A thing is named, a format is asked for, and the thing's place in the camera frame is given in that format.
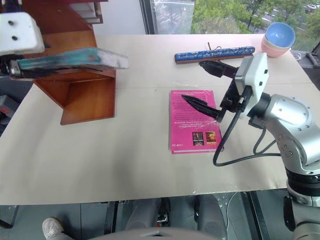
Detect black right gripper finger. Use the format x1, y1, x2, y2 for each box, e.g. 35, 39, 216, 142
198, 60, 239, 79
180, 94, 227, 124

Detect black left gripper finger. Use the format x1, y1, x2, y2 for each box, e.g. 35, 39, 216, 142
22, 65, 85, 77

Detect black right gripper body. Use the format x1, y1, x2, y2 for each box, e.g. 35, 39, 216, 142
219, 74, 245, 114

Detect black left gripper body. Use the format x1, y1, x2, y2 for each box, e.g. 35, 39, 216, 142
0, 53, 25, 81

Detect teal book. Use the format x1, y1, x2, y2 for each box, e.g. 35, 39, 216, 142
16, 47, 130, 76

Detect blue patterned book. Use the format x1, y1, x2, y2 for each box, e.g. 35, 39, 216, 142
173, 42, 257, 66

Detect pink book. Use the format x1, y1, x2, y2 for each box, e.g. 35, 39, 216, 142
167, 89, 224, 155

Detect wooden bookshelf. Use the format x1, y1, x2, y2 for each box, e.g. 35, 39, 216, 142
21, 0, 118, 126

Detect black box with red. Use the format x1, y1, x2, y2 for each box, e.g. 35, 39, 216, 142
0, 94, 21, 126

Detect cream bowl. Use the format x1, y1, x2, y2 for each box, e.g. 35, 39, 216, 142
262, 34, 292, 52

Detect pink bowl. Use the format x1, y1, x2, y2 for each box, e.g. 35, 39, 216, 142
260, 37, 292, 58

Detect blue bowl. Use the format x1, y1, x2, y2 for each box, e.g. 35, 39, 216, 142
265, 22, 297, 50

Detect stacked white-paged books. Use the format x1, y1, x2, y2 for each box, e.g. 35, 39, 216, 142
74, 0, 104, 25

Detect black equipment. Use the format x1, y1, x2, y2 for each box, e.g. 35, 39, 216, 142
298, 41, 320, 76

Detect dark rounded shape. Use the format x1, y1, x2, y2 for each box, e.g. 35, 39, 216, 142
196, 194, 229, 240

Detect gray rounded robot torso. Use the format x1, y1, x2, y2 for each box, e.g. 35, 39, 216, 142
87, 226, 221, 240

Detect white shoe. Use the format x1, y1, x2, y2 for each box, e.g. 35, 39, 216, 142
41, 216, 65, 240

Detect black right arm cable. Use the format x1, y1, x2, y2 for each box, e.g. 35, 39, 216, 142
212, 86, 282, 167

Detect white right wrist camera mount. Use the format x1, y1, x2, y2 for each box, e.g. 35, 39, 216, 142
234, 52, 270, 120

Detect black window frame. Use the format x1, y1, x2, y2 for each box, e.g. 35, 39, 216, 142
139, 0, 158, 35

